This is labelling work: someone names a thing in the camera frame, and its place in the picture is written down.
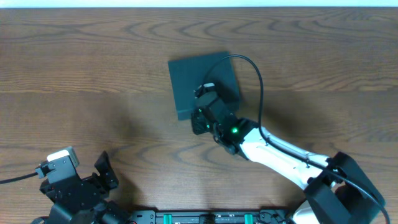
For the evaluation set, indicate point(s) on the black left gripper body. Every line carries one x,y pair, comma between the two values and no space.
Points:
94,179

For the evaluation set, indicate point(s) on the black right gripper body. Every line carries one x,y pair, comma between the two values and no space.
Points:
201,125

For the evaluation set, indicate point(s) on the black gift box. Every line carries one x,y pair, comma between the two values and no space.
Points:
187,74

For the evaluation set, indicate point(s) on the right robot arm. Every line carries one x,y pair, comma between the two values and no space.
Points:
336,188

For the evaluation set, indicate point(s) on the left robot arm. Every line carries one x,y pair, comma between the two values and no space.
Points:
84,212

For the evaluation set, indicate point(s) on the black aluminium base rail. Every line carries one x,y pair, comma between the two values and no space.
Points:
279,216

